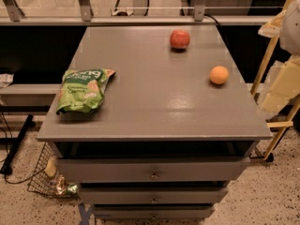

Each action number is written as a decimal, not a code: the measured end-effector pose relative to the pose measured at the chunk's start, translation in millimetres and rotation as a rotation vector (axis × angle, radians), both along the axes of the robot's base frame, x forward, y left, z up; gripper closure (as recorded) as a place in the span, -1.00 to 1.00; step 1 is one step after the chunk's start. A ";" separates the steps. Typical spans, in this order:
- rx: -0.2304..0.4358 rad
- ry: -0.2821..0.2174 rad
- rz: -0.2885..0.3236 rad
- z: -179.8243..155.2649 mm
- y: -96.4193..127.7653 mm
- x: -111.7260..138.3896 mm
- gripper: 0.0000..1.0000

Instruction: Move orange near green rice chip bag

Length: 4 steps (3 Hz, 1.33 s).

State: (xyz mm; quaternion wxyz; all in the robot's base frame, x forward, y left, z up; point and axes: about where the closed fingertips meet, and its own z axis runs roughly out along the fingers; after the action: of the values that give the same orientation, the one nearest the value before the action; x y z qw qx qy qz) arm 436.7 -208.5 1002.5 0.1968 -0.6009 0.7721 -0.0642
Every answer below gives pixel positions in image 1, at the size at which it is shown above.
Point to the yellow wooden ladder frame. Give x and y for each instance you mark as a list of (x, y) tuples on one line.
[(281, 126)]

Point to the grey drawer cabinet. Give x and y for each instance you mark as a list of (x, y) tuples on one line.
[(159, 104)]

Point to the bottom grey drawer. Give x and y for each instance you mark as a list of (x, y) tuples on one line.
[(147, 212)]

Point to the red apple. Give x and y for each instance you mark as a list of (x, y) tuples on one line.
[(179, 39)]

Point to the grey metal rail shelf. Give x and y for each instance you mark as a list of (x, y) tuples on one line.
[(133, 20)]

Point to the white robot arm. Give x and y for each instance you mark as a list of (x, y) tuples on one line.
[(289, 38)]

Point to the orange fruit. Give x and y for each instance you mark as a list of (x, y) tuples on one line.
[(219, 75)]

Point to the black stand leg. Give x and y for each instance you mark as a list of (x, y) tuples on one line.
[(15, 144)]

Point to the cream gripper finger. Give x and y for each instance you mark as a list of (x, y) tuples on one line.
[(272, 28), (281, 86)]

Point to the green rice chip bag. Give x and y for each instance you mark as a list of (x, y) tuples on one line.
[(82, 91)]

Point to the grey drawer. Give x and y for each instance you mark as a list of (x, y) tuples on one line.
[(152, 195), (147, 212), (122, 170)]

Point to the snack wrapper in basket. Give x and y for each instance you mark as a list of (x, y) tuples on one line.
[(63, 188)]

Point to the wire basket on floor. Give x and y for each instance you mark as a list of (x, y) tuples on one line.
[(44, 178)]

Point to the top grey drawer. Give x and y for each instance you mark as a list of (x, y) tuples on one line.
[(122, 170)]

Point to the middle grey drawer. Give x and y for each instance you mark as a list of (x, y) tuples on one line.
[(152, 195)]

